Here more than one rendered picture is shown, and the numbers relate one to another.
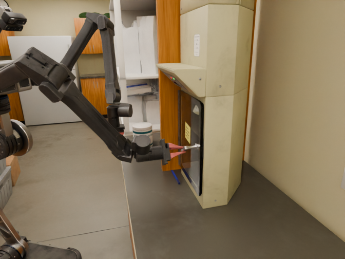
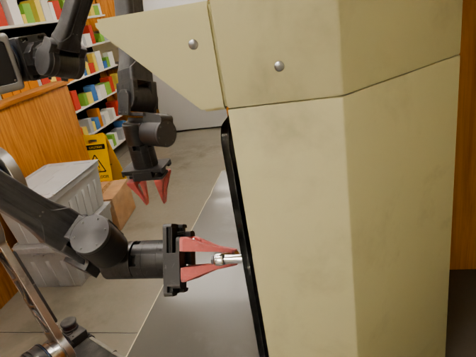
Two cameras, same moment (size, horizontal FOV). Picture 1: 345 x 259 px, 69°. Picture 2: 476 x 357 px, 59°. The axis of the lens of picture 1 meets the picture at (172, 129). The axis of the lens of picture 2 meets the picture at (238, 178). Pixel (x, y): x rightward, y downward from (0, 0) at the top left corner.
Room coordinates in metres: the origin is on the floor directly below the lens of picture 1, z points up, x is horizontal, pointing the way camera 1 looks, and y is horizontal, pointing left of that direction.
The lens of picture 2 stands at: (0.53, -0.31, 1.50)
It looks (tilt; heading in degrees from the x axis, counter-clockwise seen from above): 23 degrees down; 28
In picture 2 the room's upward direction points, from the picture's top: 10 degrees counter-clockwise
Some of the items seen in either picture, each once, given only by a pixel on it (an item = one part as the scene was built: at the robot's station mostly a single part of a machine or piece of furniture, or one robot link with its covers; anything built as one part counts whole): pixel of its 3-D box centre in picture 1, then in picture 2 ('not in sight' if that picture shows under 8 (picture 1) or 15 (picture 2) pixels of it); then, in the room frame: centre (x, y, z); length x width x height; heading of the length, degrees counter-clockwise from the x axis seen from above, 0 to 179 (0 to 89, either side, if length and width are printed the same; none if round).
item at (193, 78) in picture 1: (177, 78); (201, 45); (1.03, -0.03, 1.46); 0.32 x 0.12 x 0.10; 14
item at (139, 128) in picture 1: (142, 135); not in sight; (1.60, 0.20, 1.02); 0.13 x 0.13 x 0.15
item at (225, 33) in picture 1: (218, 107); (350, 130); (1.08, -0.20, 1.33); 0.32 x 0.25 x 0.77; 14
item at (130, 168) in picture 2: (114, 123); (144, 157); (1.25, 0.30, 1.21); 0.10 x 0.07 x 0.07; 105
